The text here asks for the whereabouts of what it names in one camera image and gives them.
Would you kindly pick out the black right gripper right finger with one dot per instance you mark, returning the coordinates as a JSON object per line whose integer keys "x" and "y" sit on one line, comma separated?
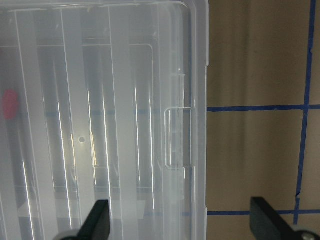
{"x": 266, "y": 224}

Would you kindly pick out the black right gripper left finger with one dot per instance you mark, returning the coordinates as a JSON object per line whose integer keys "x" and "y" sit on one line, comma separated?
{"x": 97, "y": 225}

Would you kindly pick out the clear plastic box lid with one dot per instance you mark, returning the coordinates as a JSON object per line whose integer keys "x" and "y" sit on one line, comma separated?
{"x": 112, "y": 106}

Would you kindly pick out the red block box middle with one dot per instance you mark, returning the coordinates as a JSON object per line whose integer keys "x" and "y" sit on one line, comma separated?
{"x": 10, "y": 104}

